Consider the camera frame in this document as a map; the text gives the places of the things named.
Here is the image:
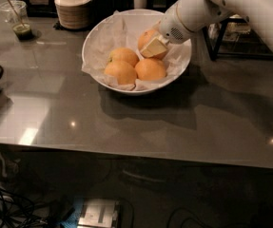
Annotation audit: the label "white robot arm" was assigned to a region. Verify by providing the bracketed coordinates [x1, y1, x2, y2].
[140, 0, 273, 57]

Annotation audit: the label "orange fruit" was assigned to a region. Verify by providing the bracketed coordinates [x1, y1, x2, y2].
[104, 61, 137, 85]
[138, 28, 166, 60]
[108, 47, 139, 67]
[135, 58, 166, 81]

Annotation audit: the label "black wire rack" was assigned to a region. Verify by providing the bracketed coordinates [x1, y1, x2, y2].
[203, 15, 273, 61]

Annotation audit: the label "wooden stir stick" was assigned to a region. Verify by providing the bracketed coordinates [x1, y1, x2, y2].
[7, 0, 26, 28]

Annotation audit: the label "white paper bowl liner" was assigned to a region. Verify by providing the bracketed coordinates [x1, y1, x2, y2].
[81, 10, 185, 91]

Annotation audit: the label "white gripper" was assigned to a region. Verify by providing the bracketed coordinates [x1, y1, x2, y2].
[139, 1, 203, 59]

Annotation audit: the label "clear plastic cup green drink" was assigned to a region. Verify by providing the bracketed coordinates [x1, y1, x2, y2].
[0, 0, 33, 41]

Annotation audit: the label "black cables on floor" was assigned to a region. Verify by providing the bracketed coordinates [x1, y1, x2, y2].
[0, 168, 77, 228]

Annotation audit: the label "silver box under table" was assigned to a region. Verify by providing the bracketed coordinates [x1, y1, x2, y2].
[77, 199, 120, 228]

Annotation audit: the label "black cup with packets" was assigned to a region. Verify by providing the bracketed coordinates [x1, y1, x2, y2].
[92, 0, 114, 23]

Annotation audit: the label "white ceramic bowl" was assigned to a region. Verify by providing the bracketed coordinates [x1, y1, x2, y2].
[81, 9, 193, 96]

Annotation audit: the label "stack of paper bowls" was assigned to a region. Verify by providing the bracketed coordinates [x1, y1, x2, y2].
[54, 0, 91, 29]

